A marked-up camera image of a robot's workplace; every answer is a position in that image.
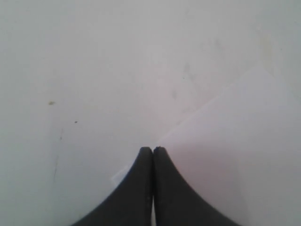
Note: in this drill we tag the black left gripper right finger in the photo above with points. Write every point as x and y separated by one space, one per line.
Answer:
175 201

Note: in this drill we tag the white paper sheet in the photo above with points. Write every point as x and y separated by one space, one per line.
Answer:
241 151

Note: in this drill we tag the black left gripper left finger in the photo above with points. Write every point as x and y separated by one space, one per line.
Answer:
130 204

